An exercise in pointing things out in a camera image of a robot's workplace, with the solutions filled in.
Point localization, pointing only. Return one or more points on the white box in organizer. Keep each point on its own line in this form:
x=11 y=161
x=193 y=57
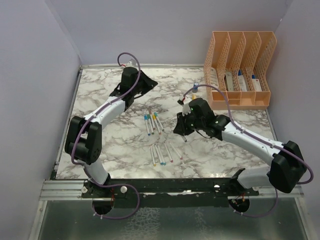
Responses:
x=256 y=83

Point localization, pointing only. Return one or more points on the blue grey round stamp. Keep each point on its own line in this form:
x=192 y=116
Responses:
x=195 y=87

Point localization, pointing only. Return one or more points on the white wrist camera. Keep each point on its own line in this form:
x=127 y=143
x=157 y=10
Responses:
x=131 y=63
x=186 y=109

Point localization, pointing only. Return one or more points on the blue cap left marker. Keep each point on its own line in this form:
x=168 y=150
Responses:
x=147 y=125

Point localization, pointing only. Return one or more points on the brown cap marker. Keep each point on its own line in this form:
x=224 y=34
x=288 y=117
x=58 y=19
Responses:
x=152 y=120

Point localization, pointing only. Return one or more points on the pink cap marker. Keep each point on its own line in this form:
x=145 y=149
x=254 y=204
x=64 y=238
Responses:
x=176 y=151

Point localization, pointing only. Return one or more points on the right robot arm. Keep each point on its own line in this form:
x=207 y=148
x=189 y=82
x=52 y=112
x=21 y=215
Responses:
x=284 y=162

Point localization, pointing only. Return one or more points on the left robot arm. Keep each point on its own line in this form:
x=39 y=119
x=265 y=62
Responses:
x=84 y=137

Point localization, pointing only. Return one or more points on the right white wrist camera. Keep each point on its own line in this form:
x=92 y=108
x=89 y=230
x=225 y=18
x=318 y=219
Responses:
x=186 y=109

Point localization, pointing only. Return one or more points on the green cap marker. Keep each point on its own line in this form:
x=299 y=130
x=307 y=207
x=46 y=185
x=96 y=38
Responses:
x=150 y=124
x=152 y=156

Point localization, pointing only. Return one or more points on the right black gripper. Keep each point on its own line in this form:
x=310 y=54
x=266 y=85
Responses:
x=180 y=128

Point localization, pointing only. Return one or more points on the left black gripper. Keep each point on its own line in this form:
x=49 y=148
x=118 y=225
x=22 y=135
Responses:
x=149 y=83

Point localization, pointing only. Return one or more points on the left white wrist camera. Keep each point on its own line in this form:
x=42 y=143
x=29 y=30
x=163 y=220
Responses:
x=131 y=63

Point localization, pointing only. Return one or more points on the light blue cap marker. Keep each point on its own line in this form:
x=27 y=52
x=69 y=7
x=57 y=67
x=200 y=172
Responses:
x=161 y=155

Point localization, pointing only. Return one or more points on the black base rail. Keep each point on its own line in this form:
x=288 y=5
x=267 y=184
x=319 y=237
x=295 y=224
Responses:
x=164 y=192

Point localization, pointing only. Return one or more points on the magenta cap marker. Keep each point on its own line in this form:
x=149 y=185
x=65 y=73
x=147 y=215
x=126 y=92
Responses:
x=168 y=153

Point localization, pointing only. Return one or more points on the peach plastic file organizer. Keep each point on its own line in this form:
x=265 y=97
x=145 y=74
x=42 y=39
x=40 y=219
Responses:
x=243 y=53

